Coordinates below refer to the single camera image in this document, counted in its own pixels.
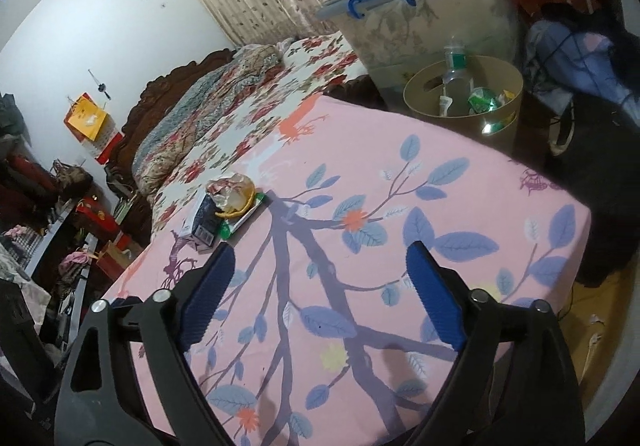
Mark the brown paper bag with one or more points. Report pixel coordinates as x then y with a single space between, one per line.
115 256

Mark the beige waste bin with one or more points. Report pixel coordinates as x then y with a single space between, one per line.
500 136

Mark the grey metal shelf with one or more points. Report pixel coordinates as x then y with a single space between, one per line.
45 248

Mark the floral bed sheet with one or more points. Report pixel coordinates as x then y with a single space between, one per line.
280 111

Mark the flat green packet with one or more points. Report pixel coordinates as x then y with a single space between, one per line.
250 216

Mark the clear plastic bottle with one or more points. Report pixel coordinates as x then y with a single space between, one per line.
455 86

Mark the carved wooden headboard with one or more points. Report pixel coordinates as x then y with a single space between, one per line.
145 106

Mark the plastic bag with orange peel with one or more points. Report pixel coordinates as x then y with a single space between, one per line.
232 193

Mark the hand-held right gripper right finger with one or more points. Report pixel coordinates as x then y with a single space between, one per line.
435 298

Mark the dark red hanging clothes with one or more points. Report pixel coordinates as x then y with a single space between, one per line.
25 171

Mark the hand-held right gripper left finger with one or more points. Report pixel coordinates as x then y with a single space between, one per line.
207 298

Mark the dark blue carton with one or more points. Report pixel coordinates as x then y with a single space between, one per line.
205 223

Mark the brown handbag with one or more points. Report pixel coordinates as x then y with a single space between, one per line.
72 178

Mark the pink leaf-print tablecloth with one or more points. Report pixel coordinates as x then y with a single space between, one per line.
400 206

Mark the blue clothing pile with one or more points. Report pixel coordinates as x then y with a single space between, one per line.
565 56

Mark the pink cloth bundle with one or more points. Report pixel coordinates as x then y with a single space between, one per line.
75 263

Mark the red gift bag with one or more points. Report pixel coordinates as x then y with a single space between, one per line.
97 218

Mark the folded floral quilt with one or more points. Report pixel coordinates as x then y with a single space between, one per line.
200 111

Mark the red wall calendar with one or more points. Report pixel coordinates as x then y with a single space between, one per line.
90 121

